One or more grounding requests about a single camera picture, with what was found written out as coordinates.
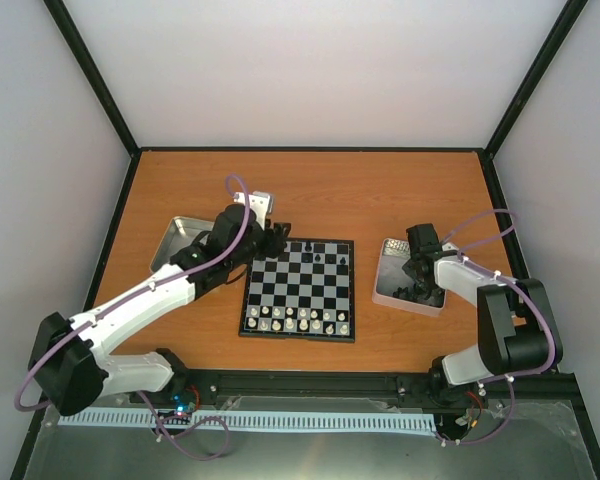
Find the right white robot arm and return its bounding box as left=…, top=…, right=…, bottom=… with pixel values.
left=399, top=223, right=563, bottom=402

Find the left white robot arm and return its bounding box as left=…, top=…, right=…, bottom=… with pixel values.
left=27, top=201, right=291, bottom=416

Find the black chess piece in tray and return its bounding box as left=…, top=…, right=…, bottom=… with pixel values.
left=392, top=287, right=409, bottom=300

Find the left green-lit circuit board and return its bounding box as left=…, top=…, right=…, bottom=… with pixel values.
left=158, top=385, right=201, bottom=425

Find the right pink tray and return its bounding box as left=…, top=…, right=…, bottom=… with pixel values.
left=372, top=238, right=446, bottom=317

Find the black and silver chessboard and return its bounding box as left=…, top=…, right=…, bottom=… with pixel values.
left=239, top=238, right=355, bottom=343

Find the left metal tray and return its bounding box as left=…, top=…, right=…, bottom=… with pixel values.
left=150, top=216, right=213, bottom=273

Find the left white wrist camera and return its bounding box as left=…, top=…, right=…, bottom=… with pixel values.
left=233, top=191, right=274, bottom=229

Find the black aluminium frame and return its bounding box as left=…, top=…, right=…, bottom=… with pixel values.
left=11, top=1, right=600, bottom=479

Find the light blue cable duct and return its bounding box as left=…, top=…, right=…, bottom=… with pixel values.
left=58, top=407, right=436, bottom=436

